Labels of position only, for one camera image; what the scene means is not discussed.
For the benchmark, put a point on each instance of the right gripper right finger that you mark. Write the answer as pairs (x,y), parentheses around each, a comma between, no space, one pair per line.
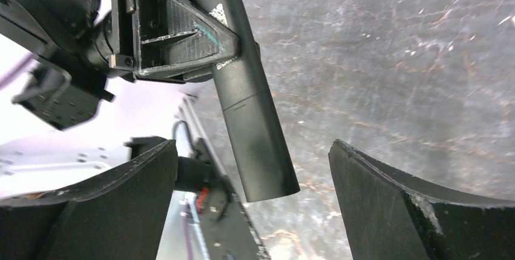
(390,214)

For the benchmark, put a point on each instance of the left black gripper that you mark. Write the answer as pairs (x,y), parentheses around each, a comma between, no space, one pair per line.
(173,39)

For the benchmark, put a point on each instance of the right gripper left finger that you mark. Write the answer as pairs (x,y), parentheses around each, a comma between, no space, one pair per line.
(117,214)

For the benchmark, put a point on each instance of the black remote control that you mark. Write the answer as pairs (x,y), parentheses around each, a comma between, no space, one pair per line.
(257,140)

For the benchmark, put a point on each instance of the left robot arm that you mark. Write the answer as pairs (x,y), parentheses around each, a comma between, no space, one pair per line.
(107,76)

